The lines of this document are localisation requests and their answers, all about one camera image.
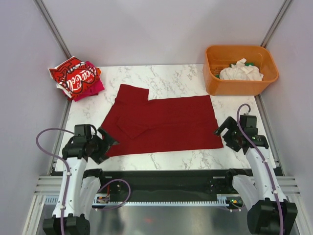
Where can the left aluminium corner post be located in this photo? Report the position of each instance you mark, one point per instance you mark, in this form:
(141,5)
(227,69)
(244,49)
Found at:
(53,27)

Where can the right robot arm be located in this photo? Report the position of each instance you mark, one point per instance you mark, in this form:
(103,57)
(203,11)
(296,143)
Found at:
(268,210)

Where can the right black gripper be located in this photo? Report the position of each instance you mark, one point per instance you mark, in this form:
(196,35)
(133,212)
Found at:
(231,124)

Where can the right aluminium corner post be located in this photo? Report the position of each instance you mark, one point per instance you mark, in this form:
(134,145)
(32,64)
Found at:
(276,22)

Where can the aluminium corner post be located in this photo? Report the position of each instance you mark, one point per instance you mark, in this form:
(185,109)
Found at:
(53,27)
(276,22)

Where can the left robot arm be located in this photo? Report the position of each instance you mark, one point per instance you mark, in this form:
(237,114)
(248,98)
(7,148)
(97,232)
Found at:
(79,185)

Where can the dark red t shirt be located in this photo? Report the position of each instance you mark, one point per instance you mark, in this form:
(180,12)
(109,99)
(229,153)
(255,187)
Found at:
(142,126)

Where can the pink folded t shirt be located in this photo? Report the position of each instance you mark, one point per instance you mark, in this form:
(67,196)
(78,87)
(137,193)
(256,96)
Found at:
(95,88)

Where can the orange plastic bin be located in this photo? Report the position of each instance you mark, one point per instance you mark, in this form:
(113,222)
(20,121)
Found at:
(219,57)

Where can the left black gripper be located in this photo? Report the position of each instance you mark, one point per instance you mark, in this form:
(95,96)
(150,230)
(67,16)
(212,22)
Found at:
(100,156)

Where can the red white patterned t shirt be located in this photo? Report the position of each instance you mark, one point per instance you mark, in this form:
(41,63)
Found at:
(59,73)

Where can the white slotted cable duct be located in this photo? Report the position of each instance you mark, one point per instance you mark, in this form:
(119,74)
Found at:
(221,201)

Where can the red coca cola t shirt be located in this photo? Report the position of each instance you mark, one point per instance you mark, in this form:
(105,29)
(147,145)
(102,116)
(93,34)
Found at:
(78,79)

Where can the green cloth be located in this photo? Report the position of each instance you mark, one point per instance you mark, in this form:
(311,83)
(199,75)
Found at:
(246,64)

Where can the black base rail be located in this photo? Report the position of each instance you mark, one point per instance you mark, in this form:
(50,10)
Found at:
(167,185)

